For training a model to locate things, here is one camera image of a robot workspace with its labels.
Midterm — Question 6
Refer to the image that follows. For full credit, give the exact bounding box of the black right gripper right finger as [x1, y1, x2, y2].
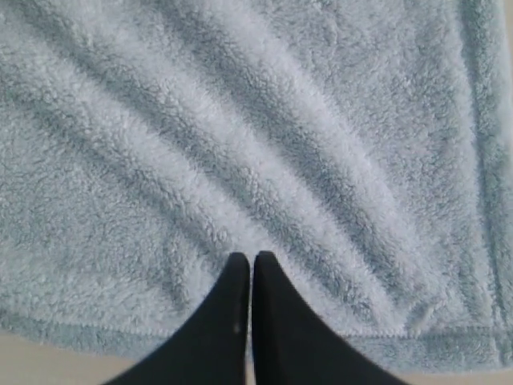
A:
[252, 251, 404, 385]

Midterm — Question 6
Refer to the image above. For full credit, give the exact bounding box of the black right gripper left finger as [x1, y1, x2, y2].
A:
[108, 253, 250, 385]

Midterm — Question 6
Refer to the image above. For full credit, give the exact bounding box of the light blue terry towel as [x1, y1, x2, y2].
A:
[1, 1, 512, 373]

